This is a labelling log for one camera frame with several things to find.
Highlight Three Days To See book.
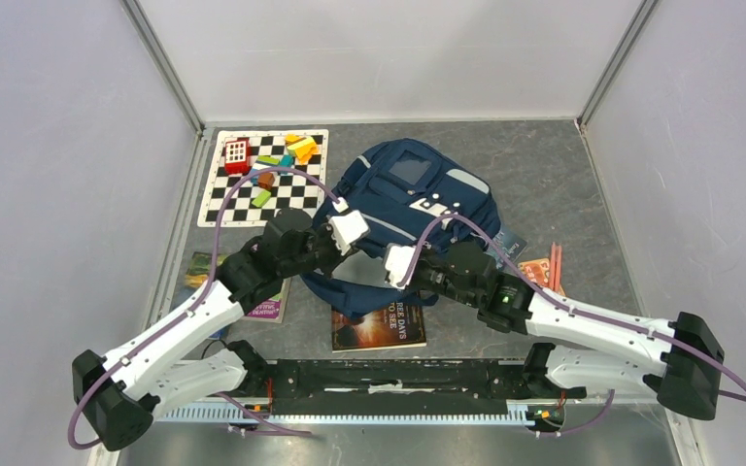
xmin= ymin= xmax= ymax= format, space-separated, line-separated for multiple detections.
xmin=331 ymin=302 xmax=427 ymax=352

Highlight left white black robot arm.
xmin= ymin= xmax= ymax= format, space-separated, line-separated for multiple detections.
xmin=67 ymin=208 xmax=369 ymax=451

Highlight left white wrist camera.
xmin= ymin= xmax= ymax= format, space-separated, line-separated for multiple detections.
xmin=328 ymin=197 xmax=370 ymax=256

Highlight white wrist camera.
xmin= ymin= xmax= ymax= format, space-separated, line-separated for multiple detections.
xmin=384 ymin=244 xmax=417 ymax=289
xmin=328 ymin=197 xmax=370 ymax=256

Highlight red pencil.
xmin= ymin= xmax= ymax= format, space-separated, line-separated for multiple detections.
xmin=548 ymin=243 xmax=562 ymax=294

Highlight blue dark fantasy book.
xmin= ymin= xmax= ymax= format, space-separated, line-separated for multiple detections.
xmin=486 ymin=225 xmax=527 ymax=270

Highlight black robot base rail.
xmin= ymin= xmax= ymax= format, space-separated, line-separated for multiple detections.
xmin=212 ymin=356 xmax=590 ymax=419

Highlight navy blue student backpack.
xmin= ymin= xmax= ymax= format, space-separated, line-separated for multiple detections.
xmin=301 ymin=138 xmax=502 ymax=318

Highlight red grid toy block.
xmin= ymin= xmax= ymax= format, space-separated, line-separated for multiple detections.
xmin=222 ymin=138 xmax=251 ymax=176

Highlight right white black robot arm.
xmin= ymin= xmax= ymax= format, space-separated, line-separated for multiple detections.
xmin=390 ymin=243 xmax=725 ymax=420

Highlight black white checkered mat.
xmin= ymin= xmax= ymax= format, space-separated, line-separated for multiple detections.
xmin=196 ymin=129 xmax=329 ymax=228

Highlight purple Treehouse book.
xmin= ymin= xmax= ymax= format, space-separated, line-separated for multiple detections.
xmin=242 ymin=279 xmax=291 ymax=323

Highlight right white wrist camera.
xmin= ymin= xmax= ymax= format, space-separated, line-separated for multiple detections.
xmin=384 ymin=244 xmax=417 ymax=289

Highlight green toy block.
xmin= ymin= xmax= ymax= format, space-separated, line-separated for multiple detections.
xmin=251 ymin=189 xmax=273 ymax=209

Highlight orange spiral notepad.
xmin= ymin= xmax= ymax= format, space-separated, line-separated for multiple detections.
xmin=519 ymin=257 xmax=566 ymax=296

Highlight blue brown toy blocks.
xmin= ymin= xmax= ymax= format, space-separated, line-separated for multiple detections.
xmin=249 ymin=154 xmax=294 ymax=190

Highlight yellow orange toy blocks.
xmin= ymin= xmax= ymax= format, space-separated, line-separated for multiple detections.
xmin=285 ymin=133 xmax=318 ymax=164

